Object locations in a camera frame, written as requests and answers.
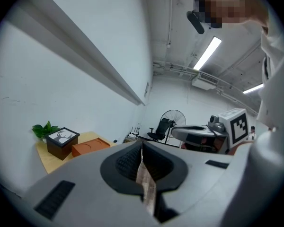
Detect green leafy plant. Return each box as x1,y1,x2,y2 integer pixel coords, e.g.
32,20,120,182
32,120,61,139

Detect person's white shirt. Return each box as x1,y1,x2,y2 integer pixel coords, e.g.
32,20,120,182
257,8,284,139

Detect black framed deer picture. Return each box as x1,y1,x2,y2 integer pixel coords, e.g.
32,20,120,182
45,127,80,161

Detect black floor fan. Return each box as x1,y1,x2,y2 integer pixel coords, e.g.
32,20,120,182
160,109,187,148

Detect white air conditioner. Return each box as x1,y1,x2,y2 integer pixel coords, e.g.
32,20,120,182
191,72,220,91

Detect light wooden table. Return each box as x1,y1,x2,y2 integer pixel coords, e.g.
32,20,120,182
35,131,118,175

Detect black head camera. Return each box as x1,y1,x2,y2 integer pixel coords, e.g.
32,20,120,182
186,10,205,35

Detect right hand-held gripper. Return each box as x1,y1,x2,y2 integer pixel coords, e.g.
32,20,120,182
171,108,249,155

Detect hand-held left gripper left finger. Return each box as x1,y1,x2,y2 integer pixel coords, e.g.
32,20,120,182
21,140,157,227

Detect long ceiling light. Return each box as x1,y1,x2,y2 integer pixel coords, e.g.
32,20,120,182
242,83,265,94
193,36,222,70

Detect person's head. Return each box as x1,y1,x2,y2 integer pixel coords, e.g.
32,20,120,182
194,0,269,29

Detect black office chair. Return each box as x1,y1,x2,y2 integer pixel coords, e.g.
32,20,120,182
147,118,172,143

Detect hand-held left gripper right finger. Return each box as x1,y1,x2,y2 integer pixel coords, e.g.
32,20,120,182
142,140,251,223

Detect orange box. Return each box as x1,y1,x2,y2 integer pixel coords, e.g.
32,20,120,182
71,137,111,157

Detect white router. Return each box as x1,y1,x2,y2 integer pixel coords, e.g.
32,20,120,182
129,126,140,139

